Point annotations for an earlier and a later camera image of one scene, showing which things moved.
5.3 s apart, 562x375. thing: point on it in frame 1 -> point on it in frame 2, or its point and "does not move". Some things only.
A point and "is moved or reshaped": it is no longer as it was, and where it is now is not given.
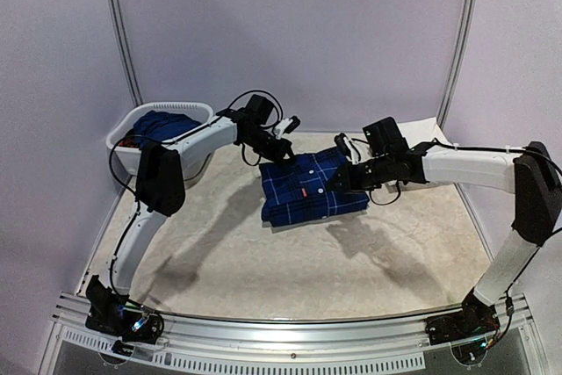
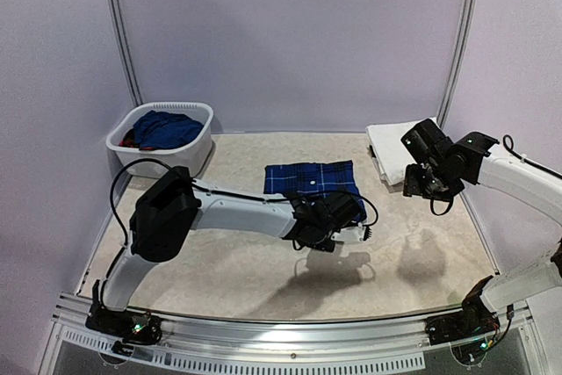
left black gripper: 278,156 -> 324,248
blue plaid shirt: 295,190 is moved or reshaped
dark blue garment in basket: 156,126 does not move
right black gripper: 349,176 -> 418,184
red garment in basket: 130,142 does not move
